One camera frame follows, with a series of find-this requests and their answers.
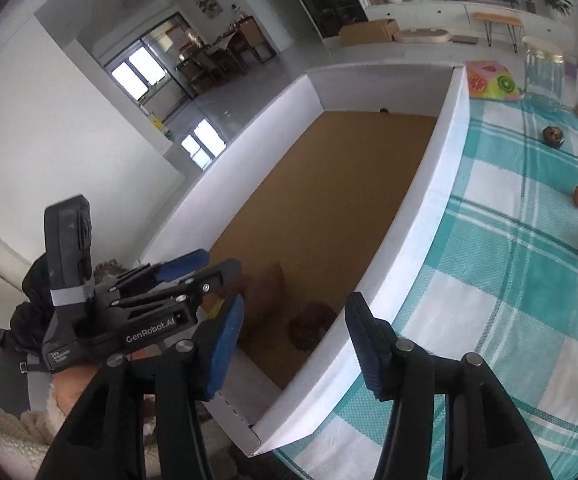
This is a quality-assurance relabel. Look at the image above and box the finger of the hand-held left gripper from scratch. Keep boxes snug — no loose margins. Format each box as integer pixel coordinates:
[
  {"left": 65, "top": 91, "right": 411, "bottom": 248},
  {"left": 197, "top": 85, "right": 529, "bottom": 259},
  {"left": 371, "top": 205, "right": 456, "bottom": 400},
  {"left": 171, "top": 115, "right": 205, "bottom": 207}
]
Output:
[
  {"left": 116, "top": 258, "right": 243, "bottom": 313},
  {"left": 114, "top": 249, "right": 211, "bottom": 293}
]

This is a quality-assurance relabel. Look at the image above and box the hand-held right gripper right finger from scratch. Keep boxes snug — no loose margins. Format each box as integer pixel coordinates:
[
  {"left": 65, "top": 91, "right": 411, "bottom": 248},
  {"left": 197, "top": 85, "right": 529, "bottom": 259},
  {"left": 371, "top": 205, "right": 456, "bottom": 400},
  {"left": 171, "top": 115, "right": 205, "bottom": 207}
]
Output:
[{"left": 345, "top": 291, "right": 554, "bottom": 480}]

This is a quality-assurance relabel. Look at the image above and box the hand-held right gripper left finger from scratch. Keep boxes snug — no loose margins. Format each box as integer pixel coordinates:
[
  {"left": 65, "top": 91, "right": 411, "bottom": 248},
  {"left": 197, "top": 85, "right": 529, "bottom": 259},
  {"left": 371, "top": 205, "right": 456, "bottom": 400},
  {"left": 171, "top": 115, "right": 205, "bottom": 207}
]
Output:
[{"left": 36, "top": 294, "right": 246, "bottom": 480}]

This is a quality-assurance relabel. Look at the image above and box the brown oblong fruit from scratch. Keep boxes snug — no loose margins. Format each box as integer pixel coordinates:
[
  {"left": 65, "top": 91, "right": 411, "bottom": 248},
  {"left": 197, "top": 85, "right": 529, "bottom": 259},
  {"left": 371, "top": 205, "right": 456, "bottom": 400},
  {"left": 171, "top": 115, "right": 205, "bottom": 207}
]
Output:
[{"left": 241, "top": 263, "right": 287, "bottom": 333}]

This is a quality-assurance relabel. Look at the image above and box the white cardboard box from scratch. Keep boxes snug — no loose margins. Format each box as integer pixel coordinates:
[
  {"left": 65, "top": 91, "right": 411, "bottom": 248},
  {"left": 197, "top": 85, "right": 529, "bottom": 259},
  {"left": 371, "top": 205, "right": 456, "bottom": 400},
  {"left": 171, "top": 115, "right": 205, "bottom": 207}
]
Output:
[{"left": 139, "top": 62, "right": 470, "bottom": 458}]

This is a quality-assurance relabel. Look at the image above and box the person's left forearm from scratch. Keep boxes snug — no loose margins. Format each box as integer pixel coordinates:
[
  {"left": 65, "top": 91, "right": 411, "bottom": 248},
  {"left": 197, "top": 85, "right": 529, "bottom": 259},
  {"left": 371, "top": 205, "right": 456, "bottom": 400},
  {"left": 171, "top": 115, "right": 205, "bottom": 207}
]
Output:
[{"left": 0, "top": 390, "right": 65, "bottom": 480}]

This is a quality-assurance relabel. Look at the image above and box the person's left hand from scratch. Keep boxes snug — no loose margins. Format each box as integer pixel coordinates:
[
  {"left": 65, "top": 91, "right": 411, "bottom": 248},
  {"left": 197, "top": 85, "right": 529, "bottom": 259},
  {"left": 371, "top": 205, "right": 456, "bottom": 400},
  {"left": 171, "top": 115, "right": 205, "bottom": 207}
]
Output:
[{"left": 52, "top": 360, "right": 102, "bottom": 418}]

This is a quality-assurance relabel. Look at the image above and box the dark brown round fruit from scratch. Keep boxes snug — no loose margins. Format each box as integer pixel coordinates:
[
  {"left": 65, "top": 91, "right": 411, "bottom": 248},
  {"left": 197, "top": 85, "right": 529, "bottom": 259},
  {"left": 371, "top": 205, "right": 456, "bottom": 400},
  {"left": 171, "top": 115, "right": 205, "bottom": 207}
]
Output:
[
  {"left": 289, "top": 301, "right": 340, "bottom": 352},
  {"left": 541, "top": 126, "right": 566, "bottom": 149}
]

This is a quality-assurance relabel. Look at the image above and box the dark cloth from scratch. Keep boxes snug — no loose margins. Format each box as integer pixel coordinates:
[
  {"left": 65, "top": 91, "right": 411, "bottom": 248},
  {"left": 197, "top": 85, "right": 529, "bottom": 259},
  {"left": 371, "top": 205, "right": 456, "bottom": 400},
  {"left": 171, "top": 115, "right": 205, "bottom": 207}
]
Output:
[{"left": 0, "top": 255, "right": 56, "bottom": 361}]

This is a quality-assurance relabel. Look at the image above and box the teal checked tablecloth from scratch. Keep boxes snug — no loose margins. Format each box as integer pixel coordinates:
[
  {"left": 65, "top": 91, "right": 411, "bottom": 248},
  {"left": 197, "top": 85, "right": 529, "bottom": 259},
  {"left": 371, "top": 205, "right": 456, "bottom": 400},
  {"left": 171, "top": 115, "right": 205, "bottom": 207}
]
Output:
[{"left": 274, "top": 92, "right": 578, "bottom": 480}]

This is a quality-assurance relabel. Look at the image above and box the glass balcony door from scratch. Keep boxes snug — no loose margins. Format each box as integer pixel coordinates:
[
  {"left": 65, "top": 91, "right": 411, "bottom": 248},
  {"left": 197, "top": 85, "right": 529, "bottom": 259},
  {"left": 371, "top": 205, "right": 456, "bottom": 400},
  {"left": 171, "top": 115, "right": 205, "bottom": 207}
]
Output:
[{"left": 104, "top": 15, "right": 205, "bottom": 116}]

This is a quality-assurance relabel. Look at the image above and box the dining table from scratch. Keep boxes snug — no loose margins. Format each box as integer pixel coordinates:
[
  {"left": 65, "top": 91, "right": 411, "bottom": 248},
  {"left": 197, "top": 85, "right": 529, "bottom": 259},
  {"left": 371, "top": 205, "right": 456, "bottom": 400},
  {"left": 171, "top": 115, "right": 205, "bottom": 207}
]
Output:
[{"left": 176, "top": 35, "right": 240, "bottom": 93}]

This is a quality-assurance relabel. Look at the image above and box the wooden chair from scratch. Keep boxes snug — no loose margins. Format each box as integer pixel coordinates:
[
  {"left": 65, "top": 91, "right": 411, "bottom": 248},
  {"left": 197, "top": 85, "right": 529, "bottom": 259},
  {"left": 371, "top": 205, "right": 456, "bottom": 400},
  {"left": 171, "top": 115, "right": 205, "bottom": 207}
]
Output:
[{"left": 234, "top": 16, "right": 276, "bottom": 63}]

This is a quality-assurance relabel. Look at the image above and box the brown cardboard carton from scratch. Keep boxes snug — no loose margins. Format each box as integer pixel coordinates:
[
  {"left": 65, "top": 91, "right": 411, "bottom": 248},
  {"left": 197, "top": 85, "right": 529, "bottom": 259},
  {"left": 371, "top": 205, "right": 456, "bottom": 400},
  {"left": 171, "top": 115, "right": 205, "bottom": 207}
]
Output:
[{"left": 338, "top": 19, "right": 400, "bottom": 47}]

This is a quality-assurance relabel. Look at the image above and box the fruit print tissue box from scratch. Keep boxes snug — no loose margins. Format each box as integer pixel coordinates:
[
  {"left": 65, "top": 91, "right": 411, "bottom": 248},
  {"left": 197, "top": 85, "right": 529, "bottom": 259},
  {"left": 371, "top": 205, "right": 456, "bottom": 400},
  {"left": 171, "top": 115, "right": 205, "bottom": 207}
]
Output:
[{"left": 464, "top": 60, "right": 522, "bottom": 101}]

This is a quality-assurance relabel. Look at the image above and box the oval white pet bed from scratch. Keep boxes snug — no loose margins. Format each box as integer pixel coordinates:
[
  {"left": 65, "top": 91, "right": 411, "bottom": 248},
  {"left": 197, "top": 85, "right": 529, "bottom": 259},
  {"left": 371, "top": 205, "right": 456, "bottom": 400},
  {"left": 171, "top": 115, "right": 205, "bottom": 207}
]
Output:
[{"left": 394, "top": 29, "right": 450, "bottom": 45}]

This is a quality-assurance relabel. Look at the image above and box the glass jar with gold lid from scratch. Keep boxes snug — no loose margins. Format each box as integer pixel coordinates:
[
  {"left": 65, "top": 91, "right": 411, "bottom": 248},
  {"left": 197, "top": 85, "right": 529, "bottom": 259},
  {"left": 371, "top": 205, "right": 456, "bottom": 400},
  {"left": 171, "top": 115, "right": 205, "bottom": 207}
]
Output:
[{"left": 521, "top": 36, "right": 567, "bottom": 107}]

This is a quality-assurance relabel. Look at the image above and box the white television cabinet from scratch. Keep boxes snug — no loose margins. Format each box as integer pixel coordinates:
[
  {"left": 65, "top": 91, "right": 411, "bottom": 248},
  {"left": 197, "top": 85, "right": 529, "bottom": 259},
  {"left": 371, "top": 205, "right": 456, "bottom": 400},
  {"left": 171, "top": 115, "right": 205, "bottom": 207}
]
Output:
[{"left": 364, "top": 0, "right": 578, "bottom": 56}]

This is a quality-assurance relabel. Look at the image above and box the wooden bench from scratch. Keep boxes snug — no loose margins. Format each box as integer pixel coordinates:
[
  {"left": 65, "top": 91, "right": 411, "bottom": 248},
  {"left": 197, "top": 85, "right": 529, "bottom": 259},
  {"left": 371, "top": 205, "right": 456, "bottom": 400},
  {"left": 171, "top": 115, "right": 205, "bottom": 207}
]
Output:
[{"left": 473, "top": 11, "right": 526, "bottom": 53}]

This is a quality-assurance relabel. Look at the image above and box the wall painting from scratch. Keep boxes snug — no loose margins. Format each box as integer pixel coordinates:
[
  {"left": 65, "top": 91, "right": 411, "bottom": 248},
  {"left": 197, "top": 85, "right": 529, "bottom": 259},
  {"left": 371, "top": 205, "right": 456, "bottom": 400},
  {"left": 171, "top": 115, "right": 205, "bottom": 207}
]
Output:
[{"left": 194, "top": 0, "right": 222, "bottom": 20}]

